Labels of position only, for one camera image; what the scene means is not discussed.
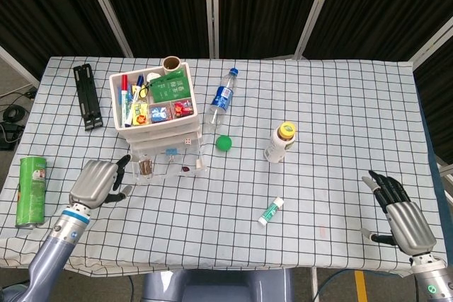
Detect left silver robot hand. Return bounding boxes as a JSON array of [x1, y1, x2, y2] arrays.
[[69, 154, 134, 210]]

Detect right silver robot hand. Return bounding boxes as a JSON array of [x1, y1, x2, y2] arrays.
[[360, 170, 437, 255]]

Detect clear plastic drawer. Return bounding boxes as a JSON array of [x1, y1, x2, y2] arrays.
[[120, 127, 202, 139], [130, 144, 209, 185]]

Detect white plastic drawer organizer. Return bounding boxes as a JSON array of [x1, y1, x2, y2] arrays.
[[108, 61, 203, 151]]

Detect green chip can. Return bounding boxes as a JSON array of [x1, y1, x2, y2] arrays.
[[15, 156, 48, 229]]

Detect yellow lion snack packet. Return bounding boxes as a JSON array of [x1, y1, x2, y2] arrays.
[[131, 101, 149, 127]]

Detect black folding stand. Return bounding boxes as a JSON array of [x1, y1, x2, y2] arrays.
[[73, 63, 104, 132]]

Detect red cap whiteboard marker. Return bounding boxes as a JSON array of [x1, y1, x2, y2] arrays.
[[121, 74, 130, 128]]

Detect blue snack packet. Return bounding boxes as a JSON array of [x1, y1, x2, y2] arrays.
[[149, 104, 171, 123]]

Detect blue cap marker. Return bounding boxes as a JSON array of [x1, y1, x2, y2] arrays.
[[131, 74, 145, 105]]

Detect white table leg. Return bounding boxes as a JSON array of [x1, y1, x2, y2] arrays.
[[310, 267, 319, 302]]

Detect red snack packet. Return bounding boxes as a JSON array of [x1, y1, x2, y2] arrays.
[[171, 99, 195, 118]]

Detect green tea packet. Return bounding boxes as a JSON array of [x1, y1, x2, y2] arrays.
[[150, 70, 190, 103]]

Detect green foam ball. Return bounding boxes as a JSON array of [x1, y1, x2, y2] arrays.
[[215, 134, 234, 152]]

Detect blue checkered tablecloth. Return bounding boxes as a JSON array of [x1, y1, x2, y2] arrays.
[[0, 56, 450, 278]]

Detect green white glue stick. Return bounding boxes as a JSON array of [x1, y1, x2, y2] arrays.
[[257, 197, 285, 226]]

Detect white drink bottle yellow cap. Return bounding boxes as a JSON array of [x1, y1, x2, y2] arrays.
[[263, 121, 297, 164]]

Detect clear water bottle blue label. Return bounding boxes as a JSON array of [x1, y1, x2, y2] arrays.
[[207, 67, 239, 127]]

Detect grey robot torso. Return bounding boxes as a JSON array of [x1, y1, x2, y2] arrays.
[[141, 268, 294, 302]]

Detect teal cable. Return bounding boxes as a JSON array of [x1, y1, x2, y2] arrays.
[[313, 268, 357, 302]]

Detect black floor cables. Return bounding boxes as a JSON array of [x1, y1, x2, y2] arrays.
[[0, 86, 38, 151]]

